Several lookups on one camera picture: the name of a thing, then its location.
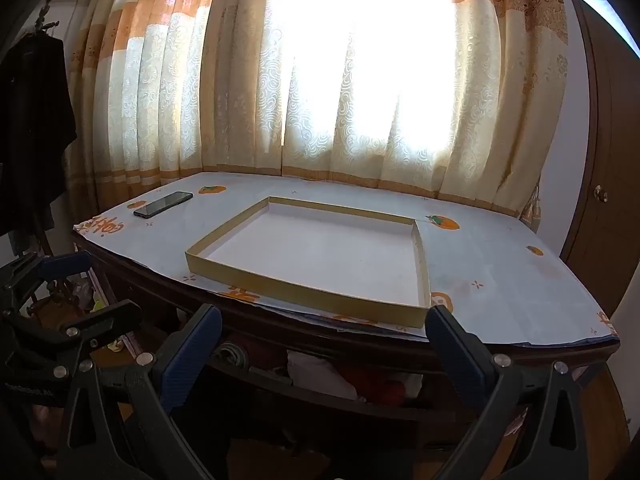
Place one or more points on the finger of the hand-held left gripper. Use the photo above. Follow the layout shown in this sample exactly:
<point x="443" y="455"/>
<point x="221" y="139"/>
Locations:
<point x="65" y="263"/>
<point x="100" y="321"/>

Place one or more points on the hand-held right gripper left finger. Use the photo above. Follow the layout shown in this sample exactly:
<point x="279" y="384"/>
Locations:
<point x="192" y="355"/>

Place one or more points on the brown wooden door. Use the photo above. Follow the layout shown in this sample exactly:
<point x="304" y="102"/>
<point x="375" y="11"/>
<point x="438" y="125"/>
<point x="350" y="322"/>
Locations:
<point x="615" y="160"/>

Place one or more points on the dark wooden drawer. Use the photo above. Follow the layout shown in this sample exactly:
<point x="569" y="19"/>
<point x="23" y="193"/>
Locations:
<point x="300" y="400"/>

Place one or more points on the persimmon print tablecloth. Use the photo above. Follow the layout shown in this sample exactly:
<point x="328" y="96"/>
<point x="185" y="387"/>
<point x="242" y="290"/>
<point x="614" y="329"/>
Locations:
<point x="500" y="270"/>

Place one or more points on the cream orange patterned curtain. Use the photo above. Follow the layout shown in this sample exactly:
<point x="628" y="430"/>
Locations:
<point x="200" y="85"/>

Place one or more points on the black hanging jacket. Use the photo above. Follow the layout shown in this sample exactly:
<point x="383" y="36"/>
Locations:
<point x="30" y="135"/>

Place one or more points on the brass door knob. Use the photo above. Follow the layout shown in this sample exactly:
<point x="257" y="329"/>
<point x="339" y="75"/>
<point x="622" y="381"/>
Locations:
<point x="600" y="193"/>

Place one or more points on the black smartphone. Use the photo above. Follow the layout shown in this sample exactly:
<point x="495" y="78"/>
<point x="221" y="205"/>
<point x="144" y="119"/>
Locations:
<point x="162" y="205"/>

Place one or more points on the curtain tassel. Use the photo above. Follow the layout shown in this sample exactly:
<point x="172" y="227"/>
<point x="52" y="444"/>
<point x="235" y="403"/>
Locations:
<point x="532" y="207"/>

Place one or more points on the shallow cardboard tray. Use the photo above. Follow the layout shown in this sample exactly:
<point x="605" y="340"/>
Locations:
<point x="310" y="250"/>

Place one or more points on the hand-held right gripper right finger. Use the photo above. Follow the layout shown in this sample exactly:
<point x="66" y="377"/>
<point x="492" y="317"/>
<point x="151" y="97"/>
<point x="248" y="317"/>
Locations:
<point x="450" y="345"/>

